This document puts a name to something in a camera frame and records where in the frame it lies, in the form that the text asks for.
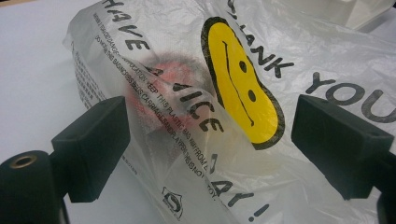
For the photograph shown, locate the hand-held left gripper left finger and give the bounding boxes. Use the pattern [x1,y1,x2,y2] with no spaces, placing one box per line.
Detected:
[50,95,131,203]

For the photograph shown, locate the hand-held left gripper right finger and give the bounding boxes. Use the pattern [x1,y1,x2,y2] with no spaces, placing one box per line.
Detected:
[290,93,395,200]

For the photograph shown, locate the red can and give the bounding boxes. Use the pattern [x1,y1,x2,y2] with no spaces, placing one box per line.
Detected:
[124,52,216,133]

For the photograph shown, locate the white plastic tray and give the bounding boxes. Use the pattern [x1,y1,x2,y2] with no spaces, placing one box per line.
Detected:
[274,0,396,32]

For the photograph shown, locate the clear plastic bag smiley print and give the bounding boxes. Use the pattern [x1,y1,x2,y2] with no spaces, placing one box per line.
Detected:
[62,0,396,224]

